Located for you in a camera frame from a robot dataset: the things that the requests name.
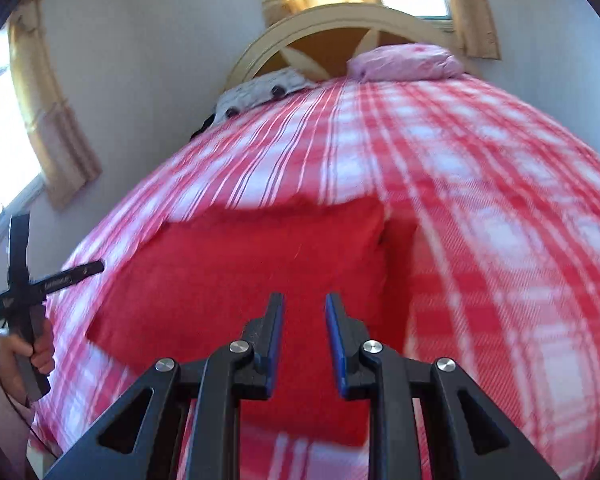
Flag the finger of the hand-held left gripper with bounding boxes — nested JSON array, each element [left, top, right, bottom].
[[72, 260, 106, 284]]

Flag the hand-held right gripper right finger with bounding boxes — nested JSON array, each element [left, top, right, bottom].
[[325, 292, 561, 480]]

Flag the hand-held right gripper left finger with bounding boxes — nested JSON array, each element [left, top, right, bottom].
[[45, 292, 286, 480]]

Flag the red embroidered sweater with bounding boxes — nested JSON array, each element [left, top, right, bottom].
[[86, 195, 422, 450]]

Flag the person's left forearm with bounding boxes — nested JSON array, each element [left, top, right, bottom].
[[0, 357, 37, 466]]

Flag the person's left hand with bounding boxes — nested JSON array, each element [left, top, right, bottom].
[[0, 319, 57, 378]]

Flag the side window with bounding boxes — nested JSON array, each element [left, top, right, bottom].
[[0, 24, 47, 266]]

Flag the yellow side window curtain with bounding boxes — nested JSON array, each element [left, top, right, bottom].
[[7, 0, 104, 211]]

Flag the bed with red plaid sheet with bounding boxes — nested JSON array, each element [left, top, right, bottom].
[[27, 74, 600, 480]]

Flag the grey patterned pillow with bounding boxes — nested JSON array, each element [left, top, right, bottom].
[[214, 72, 317, 124]]

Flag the pink pillow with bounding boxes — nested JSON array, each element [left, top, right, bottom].
[[346, 43, 466, 83]]

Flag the cream and wood headboard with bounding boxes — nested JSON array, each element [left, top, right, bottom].
[[225, 2, 481, 92]]

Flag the yellow narrow curtain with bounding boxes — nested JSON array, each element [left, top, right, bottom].
[[437, 0, 502, 61]]

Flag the black cable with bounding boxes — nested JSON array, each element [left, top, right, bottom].
[[0, 344, 61, 461]]

